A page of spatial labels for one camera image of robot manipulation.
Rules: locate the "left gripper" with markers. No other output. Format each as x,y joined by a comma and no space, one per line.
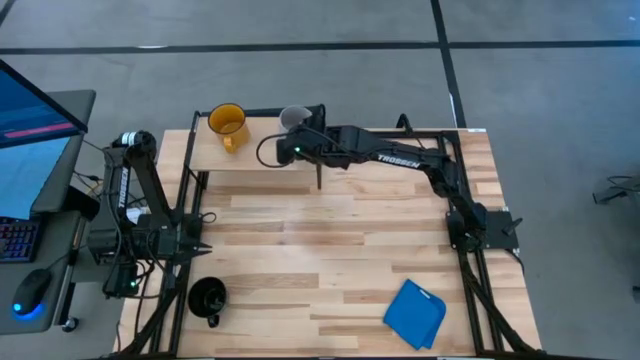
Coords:
170,245

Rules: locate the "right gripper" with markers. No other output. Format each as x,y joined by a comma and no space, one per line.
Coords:
330,145

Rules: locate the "white mug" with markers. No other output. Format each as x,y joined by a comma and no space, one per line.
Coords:
292,117

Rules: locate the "black mug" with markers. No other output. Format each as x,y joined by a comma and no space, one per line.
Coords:
205,297

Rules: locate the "yellow mug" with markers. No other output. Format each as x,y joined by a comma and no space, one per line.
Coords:
227,120

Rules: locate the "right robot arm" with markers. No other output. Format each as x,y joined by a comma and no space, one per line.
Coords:
400,160

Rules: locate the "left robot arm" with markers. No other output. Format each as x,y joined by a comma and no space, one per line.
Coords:
122,185

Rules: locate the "white box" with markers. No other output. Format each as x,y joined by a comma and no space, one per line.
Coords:
136,216

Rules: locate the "grey desk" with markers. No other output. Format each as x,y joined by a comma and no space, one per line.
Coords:
55,235

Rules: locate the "black computer mouse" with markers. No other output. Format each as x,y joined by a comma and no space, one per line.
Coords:
31,290

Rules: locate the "backlit keyboard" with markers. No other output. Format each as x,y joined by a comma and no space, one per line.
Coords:
17,240

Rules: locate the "computer monitor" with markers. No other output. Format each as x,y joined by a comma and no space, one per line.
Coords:
30,165

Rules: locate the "blue cloth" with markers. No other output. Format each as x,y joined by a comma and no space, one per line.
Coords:
415,315

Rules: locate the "black floor equipment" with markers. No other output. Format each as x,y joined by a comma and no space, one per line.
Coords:
620,192

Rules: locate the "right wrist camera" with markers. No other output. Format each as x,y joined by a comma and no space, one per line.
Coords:
290,150

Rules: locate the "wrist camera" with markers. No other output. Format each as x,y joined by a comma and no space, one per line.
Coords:
290,150
120,280

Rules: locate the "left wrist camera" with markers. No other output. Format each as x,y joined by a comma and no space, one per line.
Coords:
120,280

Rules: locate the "wooden shelf black frame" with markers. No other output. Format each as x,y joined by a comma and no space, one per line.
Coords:
240,155

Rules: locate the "black aluminium rig frame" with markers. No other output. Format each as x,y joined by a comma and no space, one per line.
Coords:
425,134

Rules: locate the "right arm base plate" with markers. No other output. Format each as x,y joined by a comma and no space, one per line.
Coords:
500,232

